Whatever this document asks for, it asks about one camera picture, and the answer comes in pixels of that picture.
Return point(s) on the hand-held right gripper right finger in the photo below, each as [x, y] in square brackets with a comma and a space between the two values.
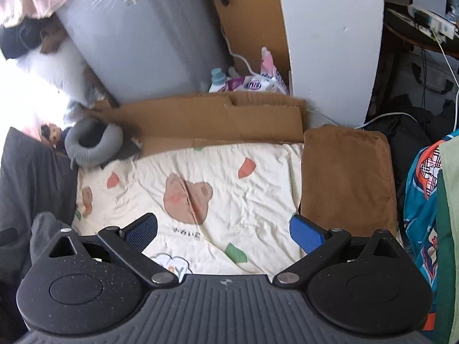
[304, 233]

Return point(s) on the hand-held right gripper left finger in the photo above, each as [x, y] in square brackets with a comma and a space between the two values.
[143, 231]

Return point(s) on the brown printed t-shirt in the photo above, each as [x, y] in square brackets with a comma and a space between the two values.
[348, 179]

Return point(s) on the white bear print blanket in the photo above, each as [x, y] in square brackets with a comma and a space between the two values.
[233, 204]

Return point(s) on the grey cloth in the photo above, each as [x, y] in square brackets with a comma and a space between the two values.
[45, 233]

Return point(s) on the grey neck pillow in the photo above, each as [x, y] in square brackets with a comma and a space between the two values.
[77, 147]

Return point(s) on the blue cartoon print cloth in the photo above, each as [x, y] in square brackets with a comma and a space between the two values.
[417, 200]

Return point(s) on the dark grey quilt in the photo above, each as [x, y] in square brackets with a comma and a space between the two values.
[32, 186]

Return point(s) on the brown cardboard box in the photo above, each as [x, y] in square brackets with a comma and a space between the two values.
[215, 122]

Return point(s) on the brown plush toy with cap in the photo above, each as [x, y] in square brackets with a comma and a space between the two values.
[52, 136]

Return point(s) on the black garment with beige trim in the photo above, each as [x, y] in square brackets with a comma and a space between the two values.
[405, 132]

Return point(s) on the green cloth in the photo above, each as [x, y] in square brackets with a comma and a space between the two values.
[448, 240]

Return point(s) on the purple and white bag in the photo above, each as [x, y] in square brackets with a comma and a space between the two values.
[254, 85]

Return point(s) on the bottle with blue cap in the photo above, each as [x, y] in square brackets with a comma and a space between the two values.
[217, 80]

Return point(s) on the pink spray bottle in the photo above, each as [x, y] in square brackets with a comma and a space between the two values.
[267, 61]

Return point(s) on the white pillow in plastic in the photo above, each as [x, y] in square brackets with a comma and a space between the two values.
[61, 68]

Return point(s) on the grey plastic-wrapped mattress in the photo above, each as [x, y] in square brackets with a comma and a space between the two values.
[143, 36]

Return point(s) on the brown cardboard sheet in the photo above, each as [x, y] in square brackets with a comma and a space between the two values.
[254, 18]

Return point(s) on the black and brown cloth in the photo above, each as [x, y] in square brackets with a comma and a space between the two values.
[25, 37]

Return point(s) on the white power strip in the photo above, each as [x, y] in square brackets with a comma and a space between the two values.
[432, 21]

